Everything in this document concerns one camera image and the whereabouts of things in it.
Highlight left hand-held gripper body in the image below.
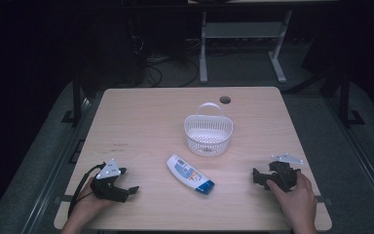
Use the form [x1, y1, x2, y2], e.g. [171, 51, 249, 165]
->
[90, 158, 131, 203]

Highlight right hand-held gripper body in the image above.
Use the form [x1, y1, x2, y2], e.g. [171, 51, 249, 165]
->
[267, 152, 304, 193]

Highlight white bottle with blue cap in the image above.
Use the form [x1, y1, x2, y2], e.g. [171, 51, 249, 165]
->
[166, 154, 215, 196]

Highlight white plastic basket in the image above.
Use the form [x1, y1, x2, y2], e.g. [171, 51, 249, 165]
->
[183, 101, 234, 158]

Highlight person's left hand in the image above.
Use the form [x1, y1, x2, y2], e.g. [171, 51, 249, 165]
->
[72, 176, 118, 226]

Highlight person's right hand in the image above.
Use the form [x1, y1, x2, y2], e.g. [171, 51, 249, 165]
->
[266, 170, 318, 227]

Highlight black tape strip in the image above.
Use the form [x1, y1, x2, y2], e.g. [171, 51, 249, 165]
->
[55, 194, 79, 204]
[315, 195, 334, 207]

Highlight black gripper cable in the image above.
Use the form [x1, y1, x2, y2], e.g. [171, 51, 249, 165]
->
[67, 162, 107, 218]

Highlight black metal post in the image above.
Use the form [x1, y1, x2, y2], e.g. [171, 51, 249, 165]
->
[336, 69, 366, 129]
[60, 64, 90, 129]

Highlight black floor cables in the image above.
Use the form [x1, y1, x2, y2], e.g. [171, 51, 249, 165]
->
[130, 34, 201, 89]

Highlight grey metal desk frame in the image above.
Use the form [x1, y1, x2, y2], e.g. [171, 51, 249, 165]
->
[199, 9, 294, 85]

